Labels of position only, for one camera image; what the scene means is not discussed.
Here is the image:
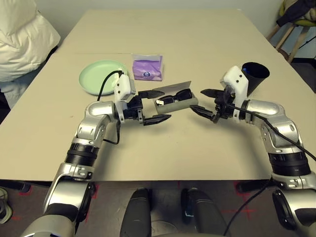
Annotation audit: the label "grey glasses case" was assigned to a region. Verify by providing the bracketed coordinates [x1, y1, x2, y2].
[149, 80, 199, 116]

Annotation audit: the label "mint green plate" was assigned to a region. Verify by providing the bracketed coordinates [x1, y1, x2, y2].
[79, 60, 129, 96]

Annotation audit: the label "grey bystander shoe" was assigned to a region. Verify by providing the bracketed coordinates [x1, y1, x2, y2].
[0, 187, 13, 224]

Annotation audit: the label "black table foot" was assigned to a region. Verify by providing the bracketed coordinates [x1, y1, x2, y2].
[14, 181, 33, 192]

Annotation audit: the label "dark grey robot right leg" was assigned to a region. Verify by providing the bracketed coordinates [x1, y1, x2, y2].
[181, 187, 232, 237]

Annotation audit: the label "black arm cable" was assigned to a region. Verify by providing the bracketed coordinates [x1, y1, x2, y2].
[97, 70, 123, 145]
[223, 103, 316, 237]

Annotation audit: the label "black plastic cup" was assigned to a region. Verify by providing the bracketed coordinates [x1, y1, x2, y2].
[241, 61, 271, 96]

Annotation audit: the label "beige garment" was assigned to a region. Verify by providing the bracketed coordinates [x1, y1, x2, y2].
[303, 9, 316, 22]

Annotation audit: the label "black jacket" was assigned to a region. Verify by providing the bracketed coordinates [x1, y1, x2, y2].
[276, 0, 316, 27]

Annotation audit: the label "dark grey robot leg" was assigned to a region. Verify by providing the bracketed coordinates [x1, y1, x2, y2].
[181, 187, 232, 237]
[119, 188, 153, 237]

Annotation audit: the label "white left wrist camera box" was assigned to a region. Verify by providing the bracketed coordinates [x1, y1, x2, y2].
[113, 74, 137, 123]

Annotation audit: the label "purple tissue pack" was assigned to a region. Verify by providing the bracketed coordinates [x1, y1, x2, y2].
[132, 53, 164, 81]

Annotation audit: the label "yellow stool with wooden legs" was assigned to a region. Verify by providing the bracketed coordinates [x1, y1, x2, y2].
[266, 0, 316, 64]

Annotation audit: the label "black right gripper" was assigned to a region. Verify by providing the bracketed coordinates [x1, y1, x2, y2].
[189, 88, 237, 123]

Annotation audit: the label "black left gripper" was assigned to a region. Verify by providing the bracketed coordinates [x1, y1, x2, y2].
[122, 88, 173, 126]

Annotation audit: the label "black tripod stand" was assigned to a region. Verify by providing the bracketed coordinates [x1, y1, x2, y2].
[298, 34, 316, 50]

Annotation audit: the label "dark grey robot left leg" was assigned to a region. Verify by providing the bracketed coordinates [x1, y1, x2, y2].
[119, 188, 153, 237]

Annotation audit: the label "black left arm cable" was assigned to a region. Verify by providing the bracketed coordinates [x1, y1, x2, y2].
[97, 70, 123, 145]

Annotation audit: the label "black sunglasses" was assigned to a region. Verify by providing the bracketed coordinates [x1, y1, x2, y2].
[155, 88, 193, 106]

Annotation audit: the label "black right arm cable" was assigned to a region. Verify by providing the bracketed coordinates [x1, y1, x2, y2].
[223, 103, 316, 237]

